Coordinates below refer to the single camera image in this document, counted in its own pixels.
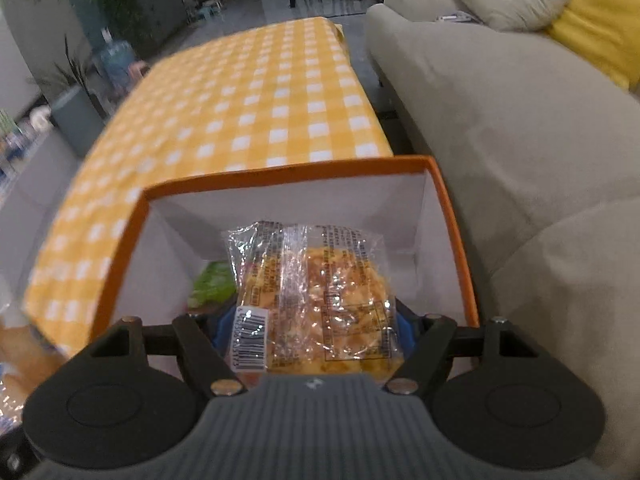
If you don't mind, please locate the spiky green potted plant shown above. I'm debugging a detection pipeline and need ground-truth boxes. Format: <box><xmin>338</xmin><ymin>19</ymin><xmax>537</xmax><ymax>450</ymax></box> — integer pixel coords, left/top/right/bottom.
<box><xmin>30</xmin><ymin>35</ymin><xmax>108</xmax><ymax>106</ymax></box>

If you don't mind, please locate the clear cracker packet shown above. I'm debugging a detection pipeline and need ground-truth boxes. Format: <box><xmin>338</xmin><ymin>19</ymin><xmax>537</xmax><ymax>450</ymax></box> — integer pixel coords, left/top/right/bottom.
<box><xmin>221</xmin><ymin>220</ymin><xmax>407</xmax><ymax>376</ymax></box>

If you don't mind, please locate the orange cardboard box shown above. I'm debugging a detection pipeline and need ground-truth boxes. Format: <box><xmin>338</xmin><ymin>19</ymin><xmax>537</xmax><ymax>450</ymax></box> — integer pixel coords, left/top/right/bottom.
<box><xmin>85</xmin><ymin>156</ymin><xmax>481</xmax><ymax>381</ymax></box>

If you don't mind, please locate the green snack packet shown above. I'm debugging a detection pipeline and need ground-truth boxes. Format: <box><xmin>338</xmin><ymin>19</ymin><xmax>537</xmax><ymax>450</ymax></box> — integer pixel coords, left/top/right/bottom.
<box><xmin>187</xmin><ymin>260</ymin><xmax>238</xmax><ymax>311</ymax></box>

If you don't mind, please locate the white low console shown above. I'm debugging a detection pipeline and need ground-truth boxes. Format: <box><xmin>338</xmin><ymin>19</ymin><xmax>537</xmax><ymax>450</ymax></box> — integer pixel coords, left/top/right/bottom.
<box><xmin>0</xmin><ymin>125</ymin><xmax>81</xmax><ymax>211</ymax></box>

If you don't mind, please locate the grey drawer cabinet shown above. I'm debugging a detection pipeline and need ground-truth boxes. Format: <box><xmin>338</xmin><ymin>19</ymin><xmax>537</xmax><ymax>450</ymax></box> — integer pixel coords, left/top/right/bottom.
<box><xmin>130</xmin><ymin>0</ymin><xmax>191</xmax><ymax>51</ymax></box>

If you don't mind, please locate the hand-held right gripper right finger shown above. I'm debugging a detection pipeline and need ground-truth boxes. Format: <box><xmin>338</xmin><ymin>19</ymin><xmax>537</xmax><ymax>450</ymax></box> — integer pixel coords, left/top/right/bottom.
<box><xmin>385</xmin><ymin>300</ymin><xmax>546</xmax><ymax>396</ymax></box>

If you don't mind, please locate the yellow checked tablecloth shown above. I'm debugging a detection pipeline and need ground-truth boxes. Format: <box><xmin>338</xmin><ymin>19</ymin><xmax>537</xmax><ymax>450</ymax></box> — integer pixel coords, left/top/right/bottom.
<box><xmin>20</xmin><ymin>17</ymin><xmax>396</xmax><ymax>361</ymax></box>

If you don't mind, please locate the yellow pillow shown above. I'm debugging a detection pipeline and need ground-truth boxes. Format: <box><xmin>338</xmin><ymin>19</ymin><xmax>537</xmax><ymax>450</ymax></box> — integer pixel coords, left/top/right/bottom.
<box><xmin>547</xmin><ymin>0</ymin><xmax>640</xmax><ymax>91</ymax></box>

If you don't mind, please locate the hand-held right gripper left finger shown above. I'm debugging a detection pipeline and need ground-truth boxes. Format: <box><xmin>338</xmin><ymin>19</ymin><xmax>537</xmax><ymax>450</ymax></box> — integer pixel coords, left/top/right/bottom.
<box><xmin>90</xmin><ymin>305</ymin><xmax>243</xmax><ymax>398</ymax></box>

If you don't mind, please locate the grey trash bin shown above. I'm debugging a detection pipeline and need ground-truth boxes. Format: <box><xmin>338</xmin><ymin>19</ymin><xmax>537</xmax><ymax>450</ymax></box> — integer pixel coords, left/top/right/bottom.
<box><xmin>50</xmin><ymin>85</ymin><xmax>108</xmax><ymax>158</ymax></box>

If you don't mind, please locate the beige sofa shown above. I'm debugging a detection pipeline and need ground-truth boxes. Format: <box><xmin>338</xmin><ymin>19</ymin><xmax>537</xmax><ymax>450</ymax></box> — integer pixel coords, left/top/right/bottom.
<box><xmin>365</xmin><ymin>0</ymin><xmax>640</xmax><ymax>461</ymax></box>

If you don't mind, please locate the small white packet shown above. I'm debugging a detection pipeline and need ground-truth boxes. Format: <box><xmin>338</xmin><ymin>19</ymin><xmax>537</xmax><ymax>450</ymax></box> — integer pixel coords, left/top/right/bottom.
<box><xmin>435</xmin><ymin>11</ymin><xmax>483</xmax><ymax>25</ymax></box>

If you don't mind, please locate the blue water bottle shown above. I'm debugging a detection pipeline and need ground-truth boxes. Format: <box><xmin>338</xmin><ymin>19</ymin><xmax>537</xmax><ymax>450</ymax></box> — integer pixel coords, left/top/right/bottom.
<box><xmin>92</xmin><ymin>30</ymin><xmax>136</xmax><ymax>81</ymax></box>

